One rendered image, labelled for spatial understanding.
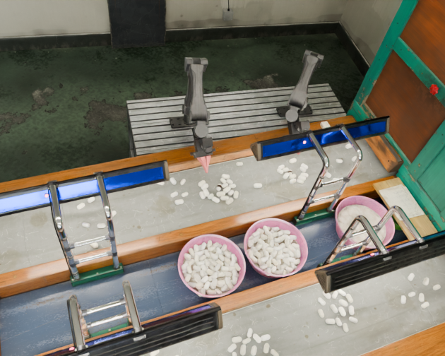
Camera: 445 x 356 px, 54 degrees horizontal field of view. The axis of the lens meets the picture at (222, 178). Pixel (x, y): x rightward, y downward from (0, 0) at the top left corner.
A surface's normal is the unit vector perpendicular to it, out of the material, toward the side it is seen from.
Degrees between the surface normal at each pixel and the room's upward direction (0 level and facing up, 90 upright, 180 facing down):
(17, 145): 0
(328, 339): 0
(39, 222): 0
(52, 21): 89
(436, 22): 90
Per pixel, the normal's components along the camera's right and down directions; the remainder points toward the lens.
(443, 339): 0.13, -0.60
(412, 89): -0.93, 0.21
